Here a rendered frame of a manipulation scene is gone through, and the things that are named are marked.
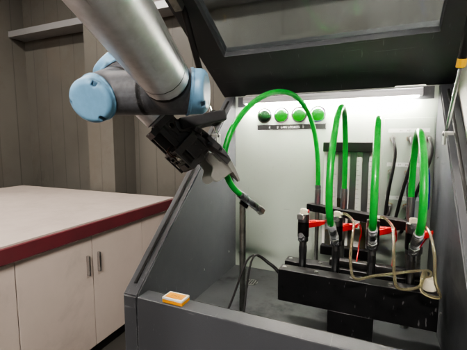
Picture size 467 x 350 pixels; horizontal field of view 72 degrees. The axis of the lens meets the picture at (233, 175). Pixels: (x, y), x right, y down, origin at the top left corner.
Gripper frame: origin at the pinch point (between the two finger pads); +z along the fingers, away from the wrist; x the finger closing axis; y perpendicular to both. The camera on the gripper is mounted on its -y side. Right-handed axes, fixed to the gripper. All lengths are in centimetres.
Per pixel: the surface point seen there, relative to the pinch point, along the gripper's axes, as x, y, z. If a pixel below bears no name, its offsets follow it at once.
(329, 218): 16.4, -0.4, 16.2
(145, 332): -11.8, 36.8, 9.9
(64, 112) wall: -314, -61, -94
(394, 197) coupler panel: 2, -31, 44
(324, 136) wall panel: -10.2, -37.8, 19.7
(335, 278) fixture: 7.9, 4.1, 32.1
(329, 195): 18.6, -2.4, 11.8
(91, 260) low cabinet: -140, 34, 9
